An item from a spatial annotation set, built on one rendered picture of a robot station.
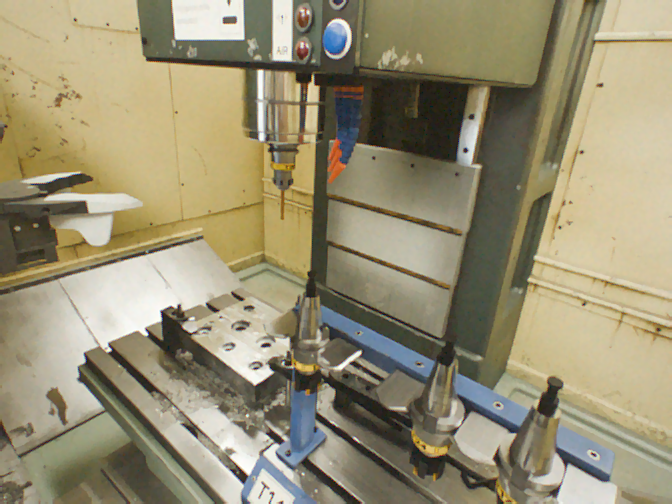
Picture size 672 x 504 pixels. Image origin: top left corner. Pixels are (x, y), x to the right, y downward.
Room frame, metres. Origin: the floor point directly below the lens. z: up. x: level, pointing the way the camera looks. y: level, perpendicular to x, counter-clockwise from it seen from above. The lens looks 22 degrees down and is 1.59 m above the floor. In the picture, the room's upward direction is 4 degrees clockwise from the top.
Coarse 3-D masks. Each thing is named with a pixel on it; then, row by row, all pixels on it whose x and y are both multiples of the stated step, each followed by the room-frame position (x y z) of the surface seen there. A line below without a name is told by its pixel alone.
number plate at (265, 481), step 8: (264, 472) 0.50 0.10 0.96; (264, 480) 0.49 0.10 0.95; (272, 480) 0.49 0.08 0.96; (256, 488) 0.49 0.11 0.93; (264, 488) 0.48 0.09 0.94; (272, 488) 0.48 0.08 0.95; (280, 488) 0.48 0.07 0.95; (256, 496) 0.48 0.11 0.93; (264, 496) 0.48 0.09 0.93; (272, 496) 0.47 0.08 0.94; (280, 496) 0.47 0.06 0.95; (288, 496) 0.46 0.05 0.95
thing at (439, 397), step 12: (456, 360) 0.40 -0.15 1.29; (432, 372) 0.39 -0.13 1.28; (444, 372) 0.38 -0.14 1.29; (456, 372) 0.39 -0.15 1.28; (432, 384) 0.39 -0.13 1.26; (444, 384) 0.38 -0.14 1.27; (456, 384) 0.39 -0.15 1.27; (432, 396) 0.38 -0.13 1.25; (444, 396) 0.38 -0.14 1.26; (456, 396) 0.39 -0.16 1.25; (432, 408) 0.38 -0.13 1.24; (444, 408) 0.38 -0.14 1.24; (456, 408) 0.39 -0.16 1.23
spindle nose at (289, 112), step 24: (240, 72) 0.78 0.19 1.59; (264, 72) 0.74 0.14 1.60; (288, 72) 0.73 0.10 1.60; (264, 96) 0.74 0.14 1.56; (288, 96) 0.73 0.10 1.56; (312, 96) 0.76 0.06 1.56; (264, 120) 0.74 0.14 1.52; (288, 120) 0.73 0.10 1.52; (312, 120) 0.76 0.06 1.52; (288, 144) 0.74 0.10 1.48
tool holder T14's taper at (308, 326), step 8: (304, 296) 0.52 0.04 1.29; (312, 296) 0.52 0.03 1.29; (304, 304) 0.52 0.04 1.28; (312, 304) 0.52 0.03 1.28; (304, 312) 0.52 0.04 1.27; (312, 312) 0.52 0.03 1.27; (320, 312) 0.53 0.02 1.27; (296, 320) 0.53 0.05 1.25; (304, 320) 0.52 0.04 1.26; (312, 320) 0.52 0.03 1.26; (320, 320) 0.53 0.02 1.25; (296, 328) 0.52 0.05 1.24; (304, 328) 0.51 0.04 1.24; (312, 328) 0.51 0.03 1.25; (320, 328) 0.52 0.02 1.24; (304, 336) 0.51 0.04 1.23; (312, 336) 0.51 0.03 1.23; (320, 336) 0.52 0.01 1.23
